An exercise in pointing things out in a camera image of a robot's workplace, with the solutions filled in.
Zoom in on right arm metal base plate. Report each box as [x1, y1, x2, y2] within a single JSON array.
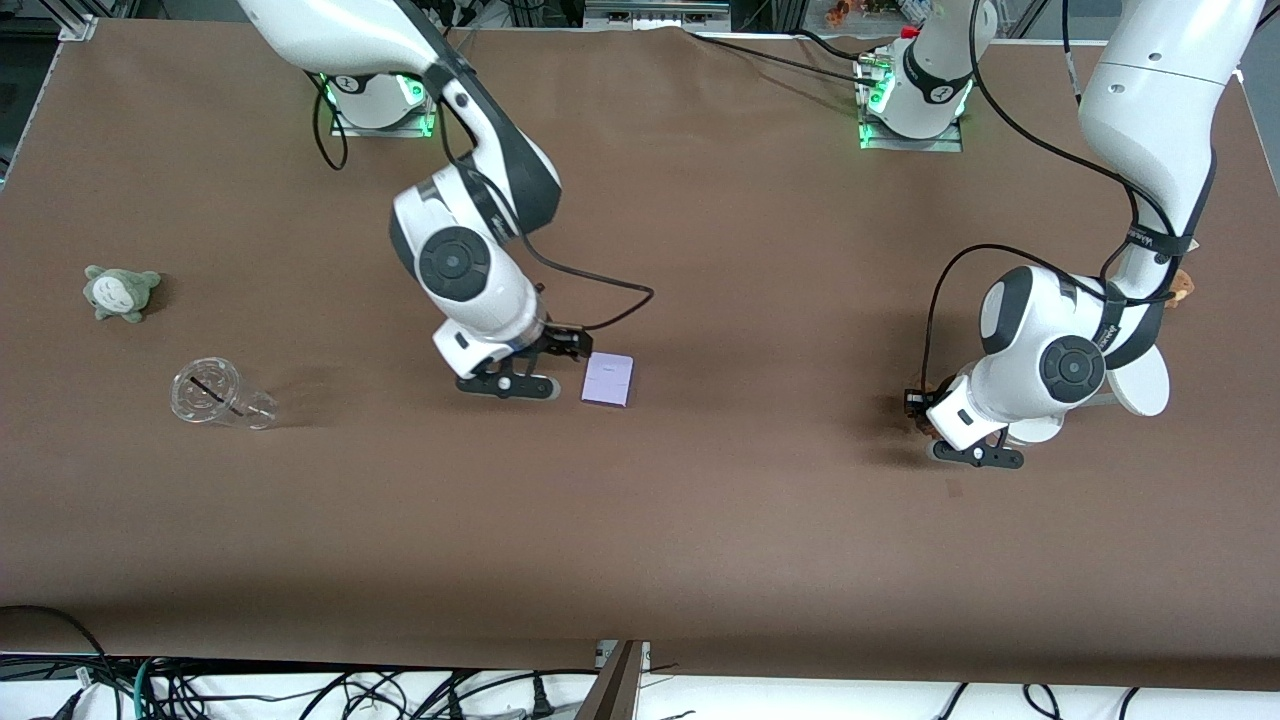
[[329, 70, 442, 140]]

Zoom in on white round desk lamp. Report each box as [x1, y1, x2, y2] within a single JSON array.
[[1003, 345, 1172, 446]]

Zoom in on brown paper table cover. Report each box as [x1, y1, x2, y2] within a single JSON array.
[[0, 18, 1280, 691]]

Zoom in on black curved floor cable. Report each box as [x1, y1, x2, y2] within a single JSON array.
[[0, 604, 109, 686]]

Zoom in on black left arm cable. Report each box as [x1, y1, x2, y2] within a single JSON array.
[[923, 0, 1197, 397]]

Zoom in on metal table post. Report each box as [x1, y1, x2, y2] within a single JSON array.
[[574, 640, 652, 720]]

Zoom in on tangled black floor cables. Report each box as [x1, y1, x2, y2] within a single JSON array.
[[150, 666, 601, 720]]

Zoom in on teal floor cable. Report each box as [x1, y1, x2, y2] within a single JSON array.
[[132, 656, 161, 720]]

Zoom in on grey plush toy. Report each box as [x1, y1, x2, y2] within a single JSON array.
[[83, 264, 162, 324]]

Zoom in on aluminium corner bracket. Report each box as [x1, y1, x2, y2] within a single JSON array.
[[58, 0, 102, 43]]

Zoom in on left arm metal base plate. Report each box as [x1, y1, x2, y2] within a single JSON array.
[[856, 52, 967, 154]]

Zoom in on lilac phone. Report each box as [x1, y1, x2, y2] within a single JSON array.
[[581, 352, 636, 409]]

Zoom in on clear plastic cup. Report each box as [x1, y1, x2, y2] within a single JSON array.
[[169, 357, 280, 432]]

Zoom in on black cable to base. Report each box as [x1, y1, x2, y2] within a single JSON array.
[[684, 27, 887, 87]]

